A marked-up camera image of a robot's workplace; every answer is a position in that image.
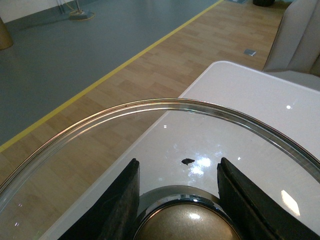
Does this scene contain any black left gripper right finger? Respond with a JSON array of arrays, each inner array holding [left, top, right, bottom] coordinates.
[[217, 157, 320, 240]]

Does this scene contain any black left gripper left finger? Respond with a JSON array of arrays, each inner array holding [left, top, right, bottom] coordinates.
[[60, 158, 140, 240]]

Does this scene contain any glass pot lid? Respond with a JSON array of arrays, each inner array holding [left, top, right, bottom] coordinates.
[[0, 98, 320, 240]]

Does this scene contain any metal floor socket plate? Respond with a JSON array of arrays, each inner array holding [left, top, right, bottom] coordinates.
[[243, 48, 257, 57]]

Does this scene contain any left beige chair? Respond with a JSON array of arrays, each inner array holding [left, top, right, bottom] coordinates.
[[263, 0, 320, 91]]

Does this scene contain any tan cylindrical object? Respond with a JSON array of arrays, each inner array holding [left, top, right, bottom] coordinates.
[[0, 18, 14, 51]]

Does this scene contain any yellow floor cable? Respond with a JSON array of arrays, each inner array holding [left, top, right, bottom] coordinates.
[[63, 0, 96, 21]]

